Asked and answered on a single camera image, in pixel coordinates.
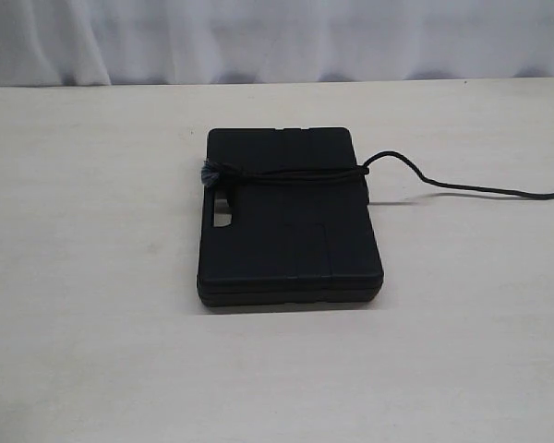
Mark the black plastic carry case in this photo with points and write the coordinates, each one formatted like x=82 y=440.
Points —
x=287 y=244

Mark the white backdrop curtain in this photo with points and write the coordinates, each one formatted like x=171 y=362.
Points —
x=82 y=43

